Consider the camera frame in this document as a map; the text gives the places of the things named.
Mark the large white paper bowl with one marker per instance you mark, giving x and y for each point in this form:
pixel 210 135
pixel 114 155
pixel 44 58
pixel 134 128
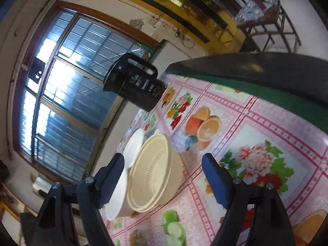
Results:
pixel 118 206

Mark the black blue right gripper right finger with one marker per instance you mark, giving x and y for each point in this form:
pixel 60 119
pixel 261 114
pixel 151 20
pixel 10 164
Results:
pixel 270 223

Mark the beige ribbed plastic bowl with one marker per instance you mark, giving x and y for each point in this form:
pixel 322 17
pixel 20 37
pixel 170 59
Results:
pixel 156 174

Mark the floral fruit pattern tablecloth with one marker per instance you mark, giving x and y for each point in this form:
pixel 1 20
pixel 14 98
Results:
pixel 255 140

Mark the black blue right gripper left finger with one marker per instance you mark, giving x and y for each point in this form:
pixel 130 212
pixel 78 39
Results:
pixel 54 224

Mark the large barred window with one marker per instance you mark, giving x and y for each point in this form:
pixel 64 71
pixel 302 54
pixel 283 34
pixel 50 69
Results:
pixel 60 123

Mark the black electric kettle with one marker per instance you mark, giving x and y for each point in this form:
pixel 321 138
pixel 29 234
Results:
pixel 135 80

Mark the small white paper bowl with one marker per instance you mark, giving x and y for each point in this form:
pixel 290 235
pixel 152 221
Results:
pixel 133 147

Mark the white air conditioner unit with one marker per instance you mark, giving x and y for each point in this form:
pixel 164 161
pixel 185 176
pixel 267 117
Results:
pixel 41 184

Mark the wooden stool with items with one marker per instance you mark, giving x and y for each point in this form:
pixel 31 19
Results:
pixel 274 22

